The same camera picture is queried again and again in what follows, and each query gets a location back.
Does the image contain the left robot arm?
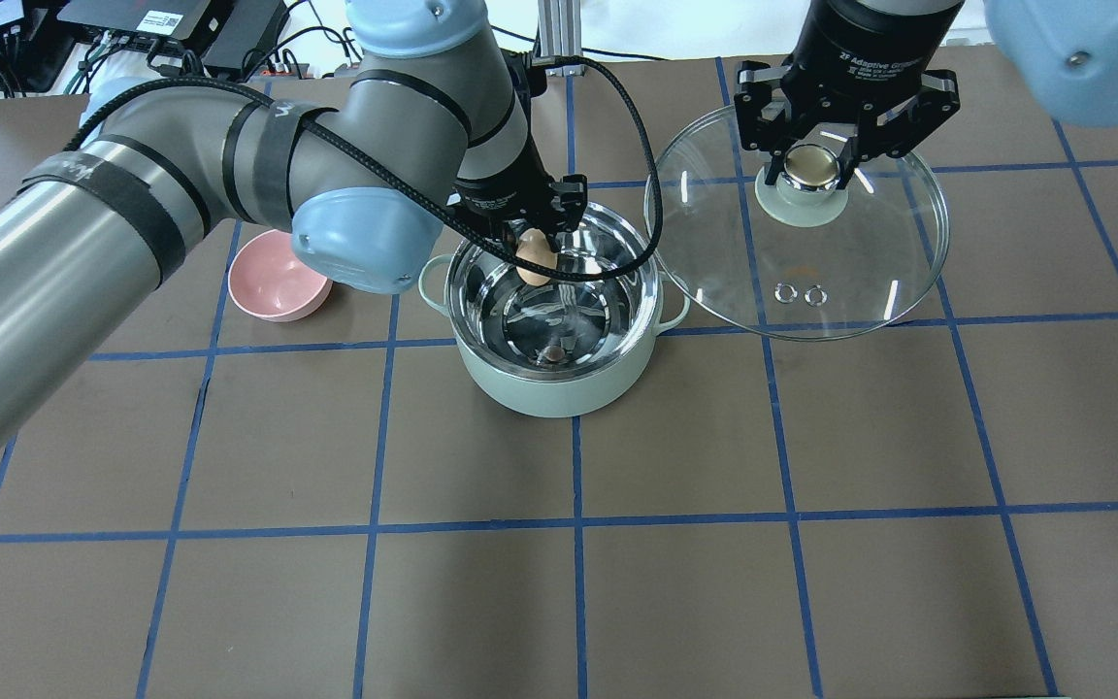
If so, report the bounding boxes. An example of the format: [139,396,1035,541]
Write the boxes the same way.
[0,1,587,448]

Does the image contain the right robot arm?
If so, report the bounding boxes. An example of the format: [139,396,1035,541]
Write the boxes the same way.
[735,1,1118,189]

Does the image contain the glass pot lid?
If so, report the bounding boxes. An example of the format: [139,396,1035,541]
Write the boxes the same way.
[643,107,950,342]

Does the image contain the mint green electric pot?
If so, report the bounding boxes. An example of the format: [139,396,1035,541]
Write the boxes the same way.
[423,242,678,417]

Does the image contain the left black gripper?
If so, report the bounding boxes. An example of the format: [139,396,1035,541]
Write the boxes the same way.
[451,53,587,261]

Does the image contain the pink bowl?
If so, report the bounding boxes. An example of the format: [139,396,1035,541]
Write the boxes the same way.
[227,229,333,323]

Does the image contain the beige egg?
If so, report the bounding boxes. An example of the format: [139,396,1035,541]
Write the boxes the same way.
[515,227,558,287]

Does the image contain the aluminium frame post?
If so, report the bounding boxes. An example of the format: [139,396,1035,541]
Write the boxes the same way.
[534,0,584,57]

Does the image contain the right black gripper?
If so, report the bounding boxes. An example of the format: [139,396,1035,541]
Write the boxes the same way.
[735,1,963,190]

